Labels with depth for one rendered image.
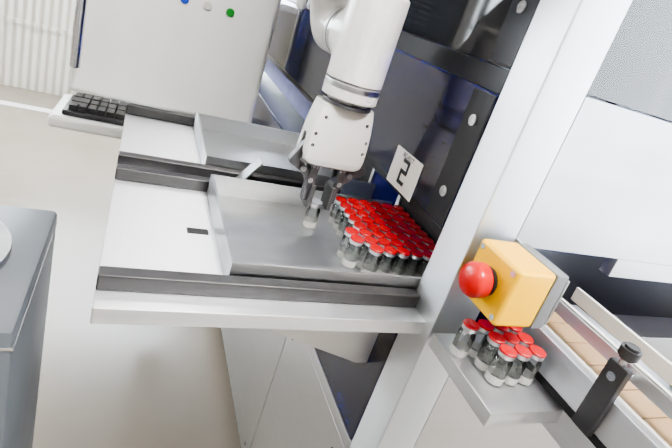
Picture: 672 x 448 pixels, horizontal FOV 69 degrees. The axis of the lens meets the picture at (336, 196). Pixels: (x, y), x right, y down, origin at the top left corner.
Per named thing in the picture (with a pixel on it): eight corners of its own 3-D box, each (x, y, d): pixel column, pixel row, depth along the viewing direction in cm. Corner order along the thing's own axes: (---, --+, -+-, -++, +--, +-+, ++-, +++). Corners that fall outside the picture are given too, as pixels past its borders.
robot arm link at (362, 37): (313, 67, 73) (346, 85, 67) (339, -26, 69) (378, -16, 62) (356, 76, 78) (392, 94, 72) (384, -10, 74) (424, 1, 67)
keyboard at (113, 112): (228, 130, 140) (230, 122, 140) (233, 147, 128) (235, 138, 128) (71, 98, 125) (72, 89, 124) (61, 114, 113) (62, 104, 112)
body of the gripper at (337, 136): (370, 96, 78) (348, 161, 82) (310, 81, 74) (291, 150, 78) (389, 110, 72) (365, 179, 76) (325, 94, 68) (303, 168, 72)
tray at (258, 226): (385, 218, 95) (391, 202, 93) (455, 301, 73) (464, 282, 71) (206, 193, 81) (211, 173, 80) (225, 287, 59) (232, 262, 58)
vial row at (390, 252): (349, 221, 87) (357, 198, 86) (389, 280, 72) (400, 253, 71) (337, 220, 86) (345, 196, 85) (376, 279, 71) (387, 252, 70)
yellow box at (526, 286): (504, 291, 62) (528, 242, 60) (542, 329, 56) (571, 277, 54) (455, 287, 59) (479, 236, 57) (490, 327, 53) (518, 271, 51)
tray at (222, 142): (332, 153, 123) (336, 140, 122) (370, 199, 101) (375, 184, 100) (193, 127, 110) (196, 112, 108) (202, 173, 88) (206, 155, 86)
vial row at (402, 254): (360, 223, 88) (368, 200, 87) (402, 281, 73) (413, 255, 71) (349, 221, 87) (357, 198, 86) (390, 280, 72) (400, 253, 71)
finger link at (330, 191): (349, 168, 80) (336, 204, 83) (331, 165, 79) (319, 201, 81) (355, 176, 78) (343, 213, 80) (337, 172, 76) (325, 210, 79)
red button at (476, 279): (476, 285, 58) (489, 256, 56) (496, 306, 54) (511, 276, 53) (449, 283, 56) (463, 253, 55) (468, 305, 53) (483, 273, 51)
